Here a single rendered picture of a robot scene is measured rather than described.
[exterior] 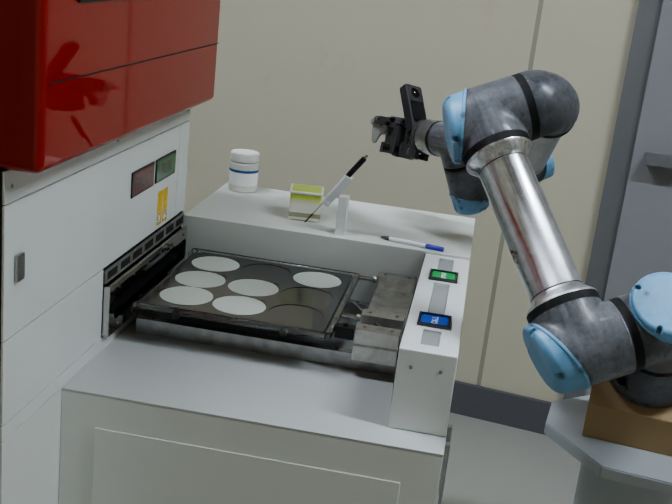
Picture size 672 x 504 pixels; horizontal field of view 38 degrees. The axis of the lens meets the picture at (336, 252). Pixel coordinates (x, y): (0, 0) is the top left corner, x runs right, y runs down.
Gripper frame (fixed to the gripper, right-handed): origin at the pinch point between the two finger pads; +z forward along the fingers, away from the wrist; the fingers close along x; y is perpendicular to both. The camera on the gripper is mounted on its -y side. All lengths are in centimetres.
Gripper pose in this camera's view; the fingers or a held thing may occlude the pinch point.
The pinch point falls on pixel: (377, 120)
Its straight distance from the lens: 228.0
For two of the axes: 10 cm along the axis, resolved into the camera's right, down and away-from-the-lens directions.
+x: 8.3, 1.4, 5.4
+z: -5.2, -1.9, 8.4
